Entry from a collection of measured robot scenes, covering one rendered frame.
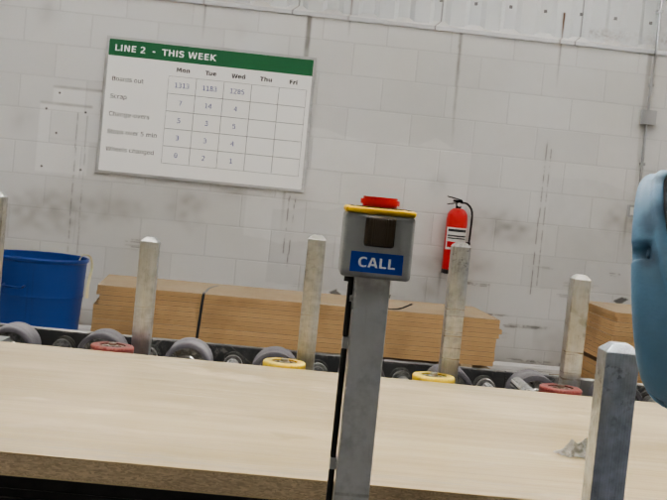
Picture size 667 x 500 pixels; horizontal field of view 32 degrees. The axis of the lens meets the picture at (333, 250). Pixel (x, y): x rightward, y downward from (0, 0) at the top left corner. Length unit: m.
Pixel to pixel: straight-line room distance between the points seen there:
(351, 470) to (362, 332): 0.14
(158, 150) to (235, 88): 0.68
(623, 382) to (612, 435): 0.05
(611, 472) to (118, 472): 0.55
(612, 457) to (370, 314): 0.29
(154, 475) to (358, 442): 0.29
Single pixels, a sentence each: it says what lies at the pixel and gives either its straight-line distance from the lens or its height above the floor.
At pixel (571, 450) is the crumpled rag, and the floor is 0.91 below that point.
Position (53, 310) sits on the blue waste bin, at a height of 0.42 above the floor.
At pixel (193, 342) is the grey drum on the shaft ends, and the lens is 2.71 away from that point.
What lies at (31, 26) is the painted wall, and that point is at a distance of 8.44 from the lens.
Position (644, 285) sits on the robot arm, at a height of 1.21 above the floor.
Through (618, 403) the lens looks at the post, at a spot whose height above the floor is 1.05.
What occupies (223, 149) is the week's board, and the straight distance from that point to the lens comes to 8.23.
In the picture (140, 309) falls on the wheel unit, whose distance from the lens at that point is 2.30.
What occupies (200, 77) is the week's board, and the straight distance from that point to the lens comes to 8.26.
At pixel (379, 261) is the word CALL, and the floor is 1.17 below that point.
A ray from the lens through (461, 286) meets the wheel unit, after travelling 2.30.
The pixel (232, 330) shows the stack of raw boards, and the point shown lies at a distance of 7.00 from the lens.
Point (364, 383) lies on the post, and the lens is 1.20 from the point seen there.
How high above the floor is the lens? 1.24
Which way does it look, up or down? 3 degrees down
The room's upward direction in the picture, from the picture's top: 6 degrees clockwise
